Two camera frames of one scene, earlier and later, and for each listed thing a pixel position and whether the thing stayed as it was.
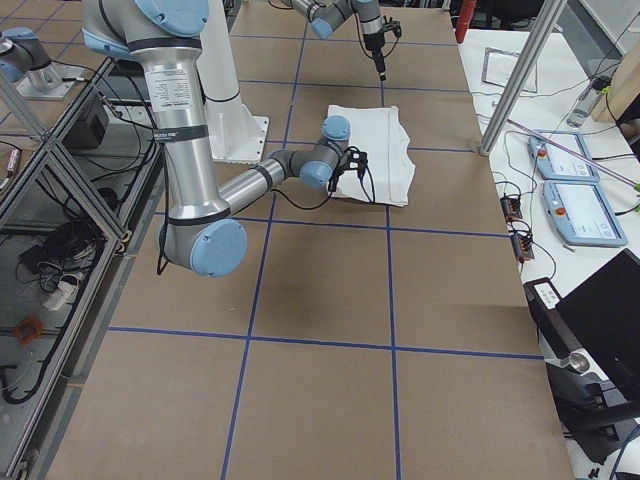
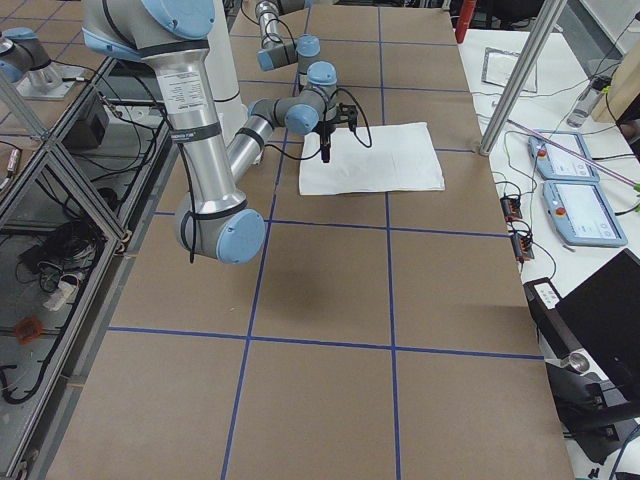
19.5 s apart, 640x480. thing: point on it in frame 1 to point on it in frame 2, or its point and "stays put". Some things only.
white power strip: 65,292 stays put
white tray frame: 498,66 stays put
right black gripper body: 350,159 to 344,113
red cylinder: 467,9 stays put
